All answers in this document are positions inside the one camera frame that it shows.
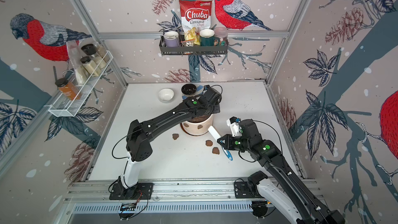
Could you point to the blue striped plate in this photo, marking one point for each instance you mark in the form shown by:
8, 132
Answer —
199, 92

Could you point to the clear plastic bag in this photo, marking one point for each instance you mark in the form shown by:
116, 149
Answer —
74, 56

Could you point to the white ceramic flower pot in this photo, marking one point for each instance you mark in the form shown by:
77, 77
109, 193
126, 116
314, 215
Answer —
198, 126

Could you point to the brown mud patch piece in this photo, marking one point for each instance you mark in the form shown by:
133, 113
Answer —
209, 143

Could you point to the small white bowl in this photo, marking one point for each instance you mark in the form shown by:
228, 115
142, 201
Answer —
166, 95

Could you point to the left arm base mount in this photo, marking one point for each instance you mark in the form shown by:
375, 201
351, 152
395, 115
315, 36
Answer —
142, 191

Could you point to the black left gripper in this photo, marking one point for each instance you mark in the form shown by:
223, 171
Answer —
217, 107

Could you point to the dark wall shelf basket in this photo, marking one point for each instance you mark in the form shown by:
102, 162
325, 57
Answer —
194, 50

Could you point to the orange spice jar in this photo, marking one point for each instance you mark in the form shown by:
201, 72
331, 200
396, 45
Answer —
68, 89

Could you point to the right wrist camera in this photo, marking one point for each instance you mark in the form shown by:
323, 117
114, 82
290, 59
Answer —
233, 124

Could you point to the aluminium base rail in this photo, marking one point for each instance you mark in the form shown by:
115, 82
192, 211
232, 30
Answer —
197, 189

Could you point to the red Chuba chips bag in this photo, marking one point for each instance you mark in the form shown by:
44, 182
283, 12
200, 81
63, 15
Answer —
195, 17

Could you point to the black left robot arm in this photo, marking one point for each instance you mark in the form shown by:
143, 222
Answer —
196, 108

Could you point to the green mug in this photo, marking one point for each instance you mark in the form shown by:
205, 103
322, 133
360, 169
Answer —
207, 37

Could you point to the lilac mug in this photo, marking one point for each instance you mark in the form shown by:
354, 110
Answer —
171, 39

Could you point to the pink lidded glass jar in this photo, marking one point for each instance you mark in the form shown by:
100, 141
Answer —
221, 36

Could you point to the white wire wall rack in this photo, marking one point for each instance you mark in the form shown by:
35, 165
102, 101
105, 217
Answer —
63, 106

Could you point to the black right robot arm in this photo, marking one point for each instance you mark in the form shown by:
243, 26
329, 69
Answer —
279, 185

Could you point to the small black bowl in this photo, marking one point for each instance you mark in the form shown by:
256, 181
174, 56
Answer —
189, 89

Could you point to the black lidded spice jar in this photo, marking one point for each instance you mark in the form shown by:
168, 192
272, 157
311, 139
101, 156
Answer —
90, 66
91, 51

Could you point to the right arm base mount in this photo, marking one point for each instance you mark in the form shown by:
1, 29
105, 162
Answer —
257, 185

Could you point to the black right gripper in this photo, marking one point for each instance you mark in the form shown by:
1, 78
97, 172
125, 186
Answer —
228, 141

